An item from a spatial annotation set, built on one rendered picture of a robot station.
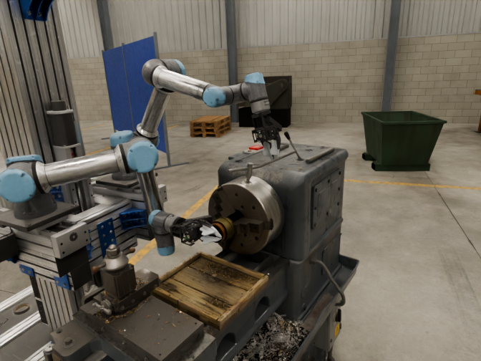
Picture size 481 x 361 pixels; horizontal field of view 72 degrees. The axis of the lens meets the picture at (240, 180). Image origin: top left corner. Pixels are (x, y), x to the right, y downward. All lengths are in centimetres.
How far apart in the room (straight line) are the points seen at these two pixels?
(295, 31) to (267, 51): 105
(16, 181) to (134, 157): 38
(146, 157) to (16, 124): 67
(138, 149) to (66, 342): 65
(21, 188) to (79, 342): 53
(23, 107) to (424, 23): 1072
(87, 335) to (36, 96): 100
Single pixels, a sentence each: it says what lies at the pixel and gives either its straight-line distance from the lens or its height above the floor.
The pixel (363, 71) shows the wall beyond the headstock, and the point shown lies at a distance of 1120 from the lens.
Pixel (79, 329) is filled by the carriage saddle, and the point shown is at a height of 91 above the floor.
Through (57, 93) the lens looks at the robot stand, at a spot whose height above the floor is 160.
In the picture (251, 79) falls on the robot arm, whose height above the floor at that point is 163.
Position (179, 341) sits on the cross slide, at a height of 97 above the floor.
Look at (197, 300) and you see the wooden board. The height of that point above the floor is 89.
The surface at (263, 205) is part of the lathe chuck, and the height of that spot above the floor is 117.
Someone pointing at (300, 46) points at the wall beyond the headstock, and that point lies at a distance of 1134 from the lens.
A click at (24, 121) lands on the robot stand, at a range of 169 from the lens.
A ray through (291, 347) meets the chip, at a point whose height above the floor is 56.
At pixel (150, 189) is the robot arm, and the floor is 120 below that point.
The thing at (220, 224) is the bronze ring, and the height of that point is 111.
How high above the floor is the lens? 166
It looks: 18 degrees down
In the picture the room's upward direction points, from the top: 2 degrees counter-clockwise
